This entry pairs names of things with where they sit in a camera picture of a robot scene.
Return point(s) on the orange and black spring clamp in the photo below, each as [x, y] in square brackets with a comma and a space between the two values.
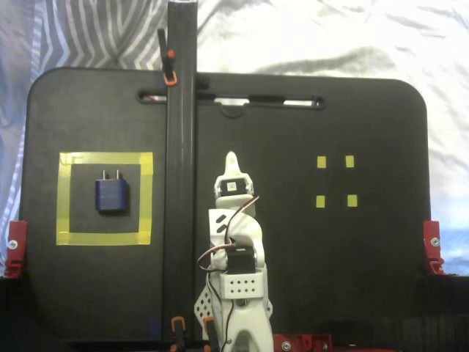
[169, 69]

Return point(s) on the black long flat bar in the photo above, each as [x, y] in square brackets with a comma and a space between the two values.
[179, 146]

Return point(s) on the red table clamp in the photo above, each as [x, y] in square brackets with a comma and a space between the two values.
[16, 234]
[432, 234]

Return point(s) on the small yellow tape marker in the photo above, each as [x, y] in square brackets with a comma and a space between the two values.
[350, 161]

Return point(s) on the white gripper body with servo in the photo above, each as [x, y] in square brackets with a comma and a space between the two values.
[233, 186]

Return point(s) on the small orange base clamp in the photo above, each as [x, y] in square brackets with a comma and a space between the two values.
[209, 326]
[177, 326]

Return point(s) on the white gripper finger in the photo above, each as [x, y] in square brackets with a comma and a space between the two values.
[235, 166]
[228, 166]

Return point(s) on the red corner bracket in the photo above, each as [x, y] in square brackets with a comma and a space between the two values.
[297, 342]

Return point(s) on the blue and white charger block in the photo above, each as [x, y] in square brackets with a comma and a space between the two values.
[111, 194]

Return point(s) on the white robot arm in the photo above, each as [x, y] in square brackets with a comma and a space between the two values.
[243, 234]

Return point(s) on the yellow tape square outline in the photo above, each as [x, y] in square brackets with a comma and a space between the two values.
[102, 239]

